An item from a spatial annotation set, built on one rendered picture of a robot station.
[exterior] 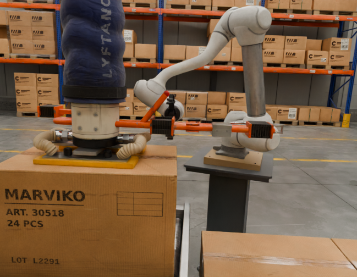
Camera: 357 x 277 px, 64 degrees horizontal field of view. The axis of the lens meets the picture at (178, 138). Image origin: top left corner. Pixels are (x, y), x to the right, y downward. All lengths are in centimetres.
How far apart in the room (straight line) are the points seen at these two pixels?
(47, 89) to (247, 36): 777
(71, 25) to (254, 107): 99
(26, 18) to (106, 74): 815
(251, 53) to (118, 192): 96
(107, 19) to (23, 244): 79
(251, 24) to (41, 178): 110
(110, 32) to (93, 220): 62
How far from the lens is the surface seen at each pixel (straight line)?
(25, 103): 920
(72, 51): 103
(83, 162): 100
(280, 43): 873
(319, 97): 1064
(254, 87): 156
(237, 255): 129
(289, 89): 1020
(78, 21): 102
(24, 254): 115
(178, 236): 137
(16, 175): 104
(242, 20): 150
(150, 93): 147
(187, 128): 103
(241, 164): 168
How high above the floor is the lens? 125
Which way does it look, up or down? 12 degrees down
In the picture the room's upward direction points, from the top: 2 degrees clockwise
